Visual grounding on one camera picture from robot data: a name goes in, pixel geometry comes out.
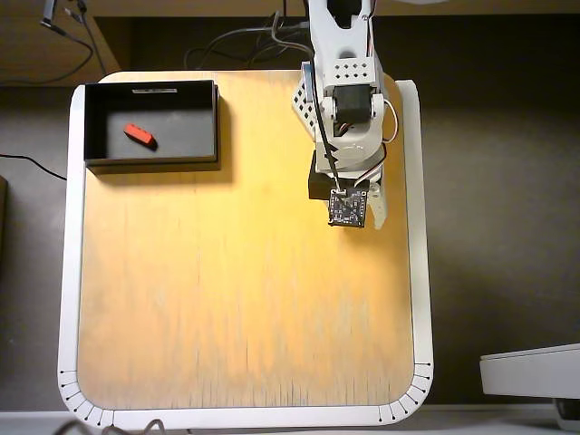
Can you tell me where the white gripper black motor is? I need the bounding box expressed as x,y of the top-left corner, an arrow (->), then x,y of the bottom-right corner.
307,130 -> 389,230

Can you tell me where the red lego block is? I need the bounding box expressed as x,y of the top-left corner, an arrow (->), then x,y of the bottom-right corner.
122,122 -> 159,151

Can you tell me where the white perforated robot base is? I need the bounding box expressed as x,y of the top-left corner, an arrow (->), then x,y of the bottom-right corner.
290,63 -> 319,141

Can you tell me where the black rectangular bin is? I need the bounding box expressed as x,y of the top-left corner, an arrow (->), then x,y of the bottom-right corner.
83,79 -> 222,176

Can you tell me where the brown wooden desk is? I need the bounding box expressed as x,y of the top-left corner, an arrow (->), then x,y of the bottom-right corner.
0,0 -> 580,87

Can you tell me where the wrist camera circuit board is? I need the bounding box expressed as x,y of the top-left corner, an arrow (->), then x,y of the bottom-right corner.
326,187 -> 368,228

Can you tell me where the red white black servo wire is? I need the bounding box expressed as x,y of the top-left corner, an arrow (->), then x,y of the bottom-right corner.
355,97 -> 400,187

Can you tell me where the white table edge frame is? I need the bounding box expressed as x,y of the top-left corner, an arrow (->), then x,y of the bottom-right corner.
57,80 -> 435,430

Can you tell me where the black camera cable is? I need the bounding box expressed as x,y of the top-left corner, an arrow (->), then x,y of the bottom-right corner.
269,11 -> 345,194

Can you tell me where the black looped cable behind robot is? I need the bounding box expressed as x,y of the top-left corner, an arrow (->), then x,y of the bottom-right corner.
183,20 -> 314,69

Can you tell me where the thin dark hanging cable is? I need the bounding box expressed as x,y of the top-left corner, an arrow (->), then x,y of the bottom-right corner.
63,0 -> 108,76

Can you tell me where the thin black cable on floor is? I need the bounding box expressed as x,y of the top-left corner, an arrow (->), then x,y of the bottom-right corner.
0,153 -> 68,181

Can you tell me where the thin cable with grey plug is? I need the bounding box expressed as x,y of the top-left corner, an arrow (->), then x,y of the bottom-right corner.
0,0 -> 96,87

